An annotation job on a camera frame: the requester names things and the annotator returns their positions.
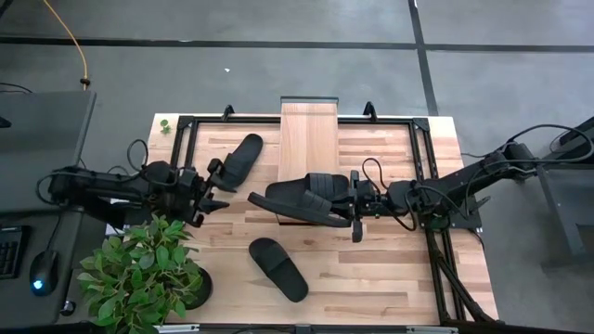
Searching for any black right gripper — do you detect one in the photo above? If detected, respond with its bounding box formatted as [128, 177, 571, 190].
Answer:
[333, 169, 391, 245]

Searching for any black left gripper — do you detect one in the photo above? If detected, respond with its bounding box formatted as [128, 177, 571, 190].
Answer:
[175, 158, 233, 228]

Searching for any black plant pot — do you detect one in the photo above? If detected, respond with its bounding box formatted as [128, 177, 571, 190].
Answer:
[183, 266, 214, 311]

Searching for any green leafy plant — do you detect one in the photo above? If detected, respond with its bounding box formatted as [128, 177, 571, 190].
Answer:
[76, 213, 205, 334]

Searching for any silver metal bar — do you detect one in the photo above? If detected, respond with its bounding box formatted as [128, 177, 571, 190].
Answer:
[406, 326, 458, 334]
[155, 323, 200, 334]

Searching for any grey desk panel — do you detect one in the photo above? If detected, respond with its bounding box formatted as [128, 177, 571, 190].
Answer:
[0, 90, 97, 214]

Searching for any black computer mouse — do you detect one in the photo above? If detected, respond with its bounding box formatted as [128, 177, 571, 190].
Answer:
[28, 250, 60, 297]

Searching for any grey metal stand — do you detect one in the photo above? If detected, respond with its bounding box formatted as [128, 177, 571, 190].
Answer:
[536, 115, 594, 270]

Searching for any black keyboard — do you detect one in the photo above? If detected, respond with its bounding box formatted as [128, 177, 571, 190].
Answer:
[0, 225, 27, 280]

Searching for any dark grey desk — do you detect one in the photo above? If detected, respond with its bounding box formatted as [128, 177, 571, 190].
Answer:
[0, 206, 108, 331]

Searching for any wooden shelf with black frame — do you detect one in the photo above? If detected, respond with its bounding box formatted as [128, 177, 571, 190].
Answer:
[277, 96, 347, 228]

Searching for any black aluminium table frame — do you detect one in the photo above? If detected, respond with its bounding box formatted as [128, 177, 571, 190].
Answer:
[169, 113, 497, 325]

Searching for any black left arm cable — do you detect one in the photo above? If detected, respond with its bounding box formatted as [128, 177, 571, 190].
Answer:
[125, 137, 149, 173]

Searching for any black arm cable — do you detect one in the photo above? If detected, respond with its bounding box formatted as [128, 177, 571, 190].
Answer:
[125, 137, 149, 173]
[461, 122, 594, 208]

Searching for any yellow cable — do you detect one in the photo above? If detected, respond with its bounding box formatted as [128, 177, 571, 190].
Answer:
[42, 0, 90, 92]

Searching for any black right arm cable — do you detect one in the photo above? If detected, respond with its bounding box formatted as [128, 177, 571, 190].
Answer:
[461, 122, 594, 208]

